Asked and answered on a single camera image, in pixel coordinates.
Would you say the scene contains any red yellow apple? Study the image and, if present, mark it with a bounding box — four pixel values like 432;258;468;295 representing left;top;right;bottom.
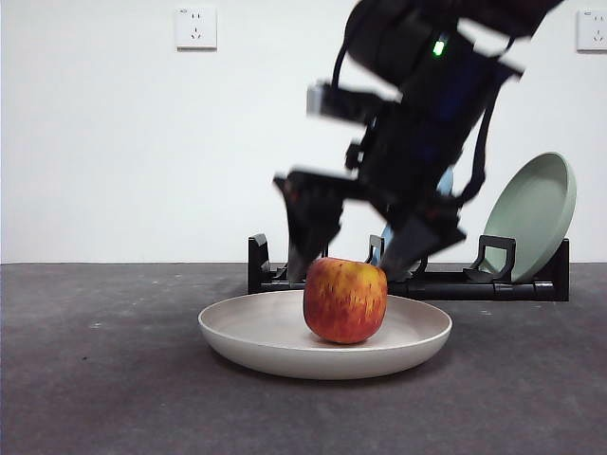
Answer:
303;256;389;345

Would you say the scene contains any pale yellow cream plate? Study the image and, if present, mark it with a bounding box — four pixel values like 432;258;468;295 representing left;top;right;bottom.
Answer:
197;289;453;381

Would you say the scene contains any blue plate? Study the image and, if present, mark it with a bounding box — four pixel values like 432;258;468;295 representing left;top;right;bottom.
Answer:
378;166;455;269

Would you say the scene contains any black plate rack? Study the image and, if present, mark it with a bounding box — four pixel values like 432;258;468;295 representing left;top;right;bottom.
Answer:
247;233;570;302

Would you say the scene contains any green plate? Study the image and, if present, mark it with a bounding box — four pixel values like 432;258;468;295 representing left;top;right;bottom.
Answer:
482;151;578;283

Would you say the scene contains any black flat arm cable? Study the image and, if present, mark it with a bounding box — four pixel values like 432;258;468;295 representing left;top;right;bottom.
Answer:
454;106;491;204

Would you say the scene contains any white wall socket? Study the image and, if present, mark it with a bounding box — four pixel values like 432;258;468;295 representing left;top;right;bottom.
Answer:
175;7;218;52
576;9;607;53

